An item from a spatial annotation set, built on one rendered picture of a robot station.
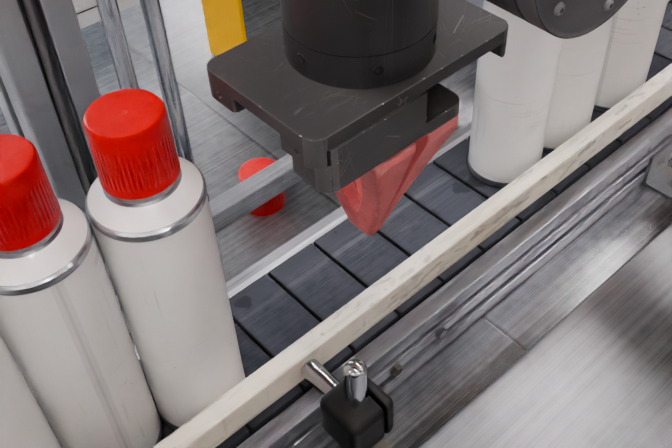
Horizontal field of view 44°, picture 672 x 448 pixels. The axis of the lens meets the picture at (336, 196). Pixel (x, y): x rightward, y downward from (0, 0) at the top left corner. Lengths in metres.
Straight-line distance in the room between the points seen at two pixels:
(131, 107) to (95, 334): 0.10
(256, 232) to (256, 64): 0.33
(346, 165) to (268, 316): 0.24
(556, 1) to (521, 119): 0.34
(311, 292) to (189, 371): 0.13
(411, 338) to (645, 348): 0.14
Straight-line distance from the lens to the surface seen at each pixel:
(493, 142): 0.57
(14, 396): 0.38
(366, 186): 0.33
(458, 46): 0.32
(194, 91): 0.77
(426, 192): 0.58
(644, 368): 0.51
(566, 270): 0.61
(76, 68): 0.48
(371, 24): 0.28
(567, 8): 0.22
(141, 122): 0.33
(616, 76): 0.65
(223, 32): 0.38
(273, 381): 0.45
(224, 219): 0.47
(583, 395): 0.49
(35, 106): 0.48
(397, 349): 0.51
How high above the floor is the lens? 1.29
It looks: 44 degrees down
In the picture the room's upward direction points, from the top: 3 degrees counter-clockwise
